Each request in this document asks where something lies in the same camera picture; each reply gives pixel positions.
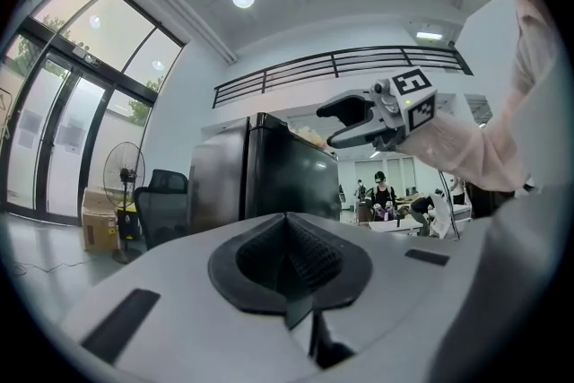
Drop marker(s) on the large labelled cardboard box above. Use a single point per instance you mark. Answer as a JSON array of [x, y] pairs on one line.
[[98, 224]]

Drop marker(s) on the pink and white flower bouquet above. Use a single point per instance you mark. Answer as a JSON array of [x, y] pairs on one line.
[[311, 139]]

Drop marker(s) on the person's pale pink shirt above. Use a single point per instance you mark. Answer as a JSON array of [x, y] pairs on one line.
[[533, 72]]

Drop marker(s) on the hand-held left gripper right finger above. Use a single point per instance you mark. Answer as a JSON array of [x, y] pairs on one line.
[[394, 296]]

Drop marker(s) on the black mezzanine railing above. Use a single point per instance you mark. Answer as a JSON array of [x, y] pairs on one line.
[[341, 65]]

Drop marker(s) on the black mini fridge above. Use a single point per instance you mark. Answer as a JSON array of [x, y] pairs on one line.
[[215, 184]]

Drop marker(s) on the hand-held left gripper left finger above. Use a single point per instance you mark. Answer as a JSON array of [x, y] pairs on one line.
[[179, 318]]

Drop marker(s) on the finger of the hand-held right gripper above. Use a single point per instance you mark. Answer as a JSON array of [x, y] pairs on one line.
[[359, 136], [350, 107]]

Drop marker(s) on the rectangular ceiling light panel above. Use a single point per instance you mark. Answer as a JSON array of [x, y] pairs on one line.
[[429, 35]]

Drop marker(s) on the black-framed glass entrance doors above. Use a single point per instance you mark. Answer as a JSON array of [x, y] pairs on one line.
[[80, 116]]

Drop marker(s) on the large black standing fan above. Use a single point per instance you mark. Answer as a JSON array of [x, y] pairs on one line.
[[124, 175]]

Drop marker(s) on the person's right forearm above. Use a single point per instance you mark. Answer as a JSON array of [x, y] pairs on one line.
[[466, 152]]

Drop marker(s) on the black office chair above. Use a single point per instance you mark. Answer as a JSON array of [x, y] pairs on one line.
[[166, 211]]

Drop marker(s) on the mini fridge door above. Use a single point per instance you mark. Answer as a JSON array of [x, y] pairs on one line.
[[291, 184]]

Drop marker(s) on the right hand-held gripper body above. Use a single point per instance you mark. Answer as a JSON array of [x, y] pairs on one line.
[[419, 103]]

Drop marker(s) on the black bin with yellow lid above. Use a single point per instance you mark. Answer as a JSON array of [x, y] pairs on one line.
[[128, 224]]

